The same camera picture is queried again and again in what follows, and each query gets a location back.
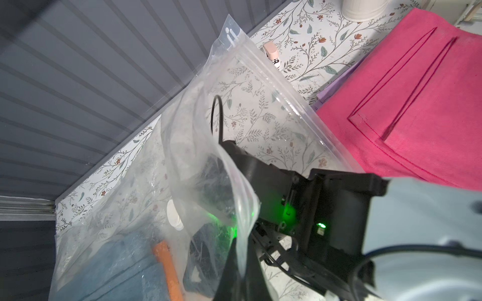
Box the cream metal pencil bucket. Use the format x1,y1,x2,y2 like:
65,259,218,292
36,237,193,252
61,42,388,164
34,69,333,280
341,0,389,22

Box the clear plastic vacuum bag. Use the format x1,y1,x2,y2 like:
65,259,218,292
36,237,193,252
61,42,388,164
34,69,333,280
49,17,358,300

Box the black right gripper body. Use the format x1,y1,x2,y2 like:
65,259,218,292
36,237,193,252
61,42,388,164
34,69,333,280
183,140,301,297

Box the blue jeans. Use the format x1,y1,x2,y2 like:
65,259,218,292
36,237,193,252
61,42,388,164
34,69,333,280
55,233,170,300

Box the white vacuum bag valve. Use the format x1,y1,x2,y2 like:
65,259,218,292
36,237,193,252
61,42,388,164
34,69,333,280
166,199,184,231

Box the small pink stapler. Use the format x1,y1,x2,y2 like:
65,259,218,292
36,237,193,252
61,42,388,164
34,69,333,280
262,41,281,68

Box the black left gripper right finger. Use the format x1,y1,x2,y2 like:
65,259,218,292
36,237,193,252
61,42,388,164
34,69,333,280
246,240,272,301

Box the purple trousers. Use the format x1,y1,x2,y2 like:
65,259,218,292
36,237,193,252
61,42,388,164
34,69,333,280
311,55,367,111

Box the pink trousers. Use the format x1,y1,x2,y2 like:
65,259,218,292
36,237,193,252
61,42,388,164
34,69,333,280
317,9,481,190

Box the orange garment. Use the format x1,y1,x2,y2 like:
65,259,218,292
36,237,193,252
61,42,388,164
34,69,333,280
153,241,184,301

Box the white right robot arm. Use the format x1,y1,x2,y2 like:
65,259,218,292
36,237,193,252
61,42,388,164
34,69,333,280
183,140,481,300

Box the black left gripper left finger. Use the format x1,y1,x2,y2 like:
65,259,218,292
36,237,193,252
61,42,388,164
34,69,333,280
213,238,247,301

